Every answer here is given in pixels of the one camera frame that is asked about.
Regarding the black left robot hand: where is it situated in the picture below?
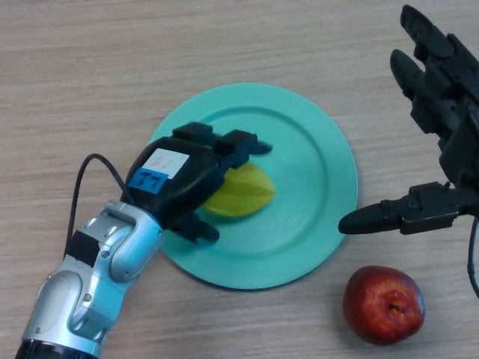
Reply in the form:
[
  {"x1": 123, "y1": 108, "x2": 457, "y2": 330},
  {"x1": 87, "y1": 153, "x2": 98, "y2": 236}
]
[{"x1": 120, "y1": 121, "x2": 273, "y2": 245}]

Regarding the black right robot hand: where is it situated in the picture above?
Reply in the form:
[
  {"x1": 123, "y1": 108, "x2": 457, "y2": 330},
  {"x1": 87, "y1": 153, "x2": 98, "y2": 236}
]
[{"x1": 338, "y1": 4, "x2": 479, "y2": 236}]

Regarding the yellow starfruit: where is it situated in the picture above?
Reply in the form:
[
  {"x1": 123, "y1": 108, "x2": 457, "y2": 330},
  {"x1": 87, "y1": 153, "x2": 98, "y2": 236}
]
[{"x1": 203, "y1": 162, "x2": 276, "y2": 220}]

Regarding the green round plate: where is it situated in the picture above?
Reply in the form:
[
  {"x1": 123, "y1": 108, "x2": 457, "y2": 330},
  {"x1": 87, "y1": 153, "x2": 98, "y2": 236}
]
[{"x1": 148, "y1": 82, "x2": 359, "y2": 291}]

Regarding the red apple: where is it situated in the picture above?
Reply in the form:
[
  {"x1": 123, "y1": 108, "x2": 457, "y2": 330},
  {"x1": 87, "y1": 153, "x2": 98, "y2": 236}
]
[{"x1": 342, "y1": 265, "x2": 426, "y2": 346}]

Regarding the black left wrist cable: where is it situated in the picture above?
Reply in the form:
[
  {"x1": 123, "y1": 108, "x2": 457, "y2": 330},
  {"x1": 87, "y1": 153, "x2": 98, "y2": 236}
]
[{"x1": 64, "y1": 153, "x2": 135, "y2": 259}]

